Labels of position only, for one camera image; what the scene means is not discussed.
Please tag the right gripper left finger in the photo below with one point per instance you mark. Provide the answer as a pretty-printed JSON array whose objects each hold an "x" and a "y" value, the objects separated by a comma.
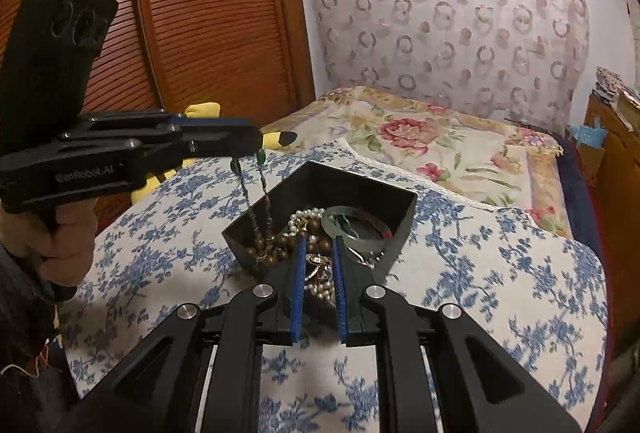
[{"x": 284, "y": 320}]

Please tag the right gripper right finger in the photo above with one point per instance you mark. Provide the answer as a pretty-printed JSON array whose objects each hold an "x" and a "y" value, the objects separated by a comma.
[{"x": 356, "y": 324}]

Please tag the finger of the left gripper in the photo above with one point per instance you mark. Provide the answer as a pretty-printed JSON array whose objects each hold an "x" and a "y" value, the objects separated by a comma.
[
  {"x": 210, "y": 123},
  {"x": 224, "y": 143}
]

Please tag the green jade bangle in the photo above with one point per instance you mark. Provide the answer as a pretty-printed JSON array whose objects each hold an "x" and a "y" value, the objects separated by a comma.
[{"x": 354, "y": 223}]

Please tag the gold clasp earring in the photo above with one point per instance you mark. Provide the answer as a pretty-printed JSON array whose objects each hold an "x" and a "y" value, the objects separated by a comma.
[{"x": 318, "y": 268}]

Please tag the dark sleeve forearm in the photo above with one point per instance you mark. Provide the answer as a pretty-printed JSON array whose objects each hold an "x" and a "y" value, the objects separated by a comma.
[{"x": 37, "y": 389}]

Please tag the black jewelry box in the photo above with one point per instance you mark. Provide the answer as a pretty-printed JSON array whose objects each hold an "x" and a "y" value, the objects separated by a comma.
[{"x": 294, "y": 208}]

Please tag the person's left hand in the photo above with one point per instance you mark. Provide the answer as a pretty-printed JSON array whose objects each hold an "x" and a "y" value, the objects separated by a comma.
[{"x": 67, "y": 253}]

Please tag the yellow plush toy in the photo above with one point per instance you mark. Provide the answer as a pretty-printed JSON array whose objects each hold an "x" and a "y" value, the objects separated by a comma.
[{"x": 166, "y": 162}]

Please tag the blue floral bedspread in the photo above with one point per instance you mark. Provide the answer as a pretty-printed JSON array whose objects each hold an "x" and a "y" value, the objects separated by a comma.
[{"x": 540, "y": 296}]

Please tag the rose floral quilt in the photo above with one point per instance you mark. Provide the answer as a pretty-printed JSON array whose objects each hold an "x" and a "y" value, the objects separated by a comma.
[{"x": 491, "y": 162}]

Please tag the pink circle-pattern curtain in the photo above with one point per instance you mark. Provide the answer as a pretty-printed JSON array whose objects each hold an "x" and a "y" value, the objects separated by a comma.
[{"x": 517, "y": 60}]

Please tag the blue tissue paper bag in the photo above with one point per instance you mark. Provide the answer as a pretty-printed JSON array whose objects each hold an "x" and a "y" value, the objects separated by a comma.
[{"x": 589, "y": 135}]

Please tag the wooden sideboard cabinet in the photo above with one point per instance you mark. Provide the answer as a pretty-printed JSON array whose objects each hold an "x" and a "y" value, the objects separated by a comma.
[{"x": 615, "y": 196}]

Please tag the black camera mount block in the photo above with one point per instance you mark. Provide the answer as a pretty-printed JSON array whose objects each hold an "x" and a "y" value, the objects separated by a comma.
[{"x": 48, "y": 59}]

